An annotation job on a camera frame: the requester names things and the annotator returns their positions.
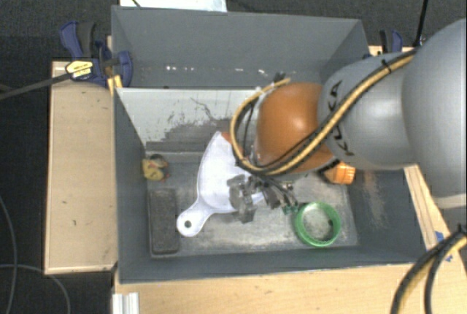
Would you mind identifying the green ring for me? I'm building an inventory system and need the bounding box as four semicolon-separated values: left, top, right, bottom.
293;200;342;248

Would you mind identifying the grey metal bin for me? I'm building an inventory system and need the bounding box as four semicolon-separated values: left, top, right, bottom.
110;4;428;284

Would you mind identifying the orange cup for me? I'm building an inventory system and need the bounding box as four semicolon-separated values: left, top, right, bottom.
322;160;357;185

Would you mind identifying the white plastic scoop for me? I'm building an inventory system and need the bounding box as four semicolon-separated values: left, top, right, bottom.
176;130;266;238

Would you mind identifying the dark green flat block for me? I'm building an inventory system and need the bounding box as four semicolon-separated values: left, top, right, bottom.
147;188;182;256

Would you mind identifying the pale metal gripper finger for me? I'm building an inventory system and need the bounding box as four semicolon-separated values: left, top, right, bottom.
236;199;258;224
226;175;254;204

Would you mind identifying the pale wood board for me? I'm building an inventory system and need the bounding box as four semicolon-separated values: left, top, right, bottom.
43;60;120;275

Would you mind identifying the yellow toy duck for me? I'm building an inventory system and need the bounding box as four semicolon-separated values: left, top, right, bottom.
141;153;171;183

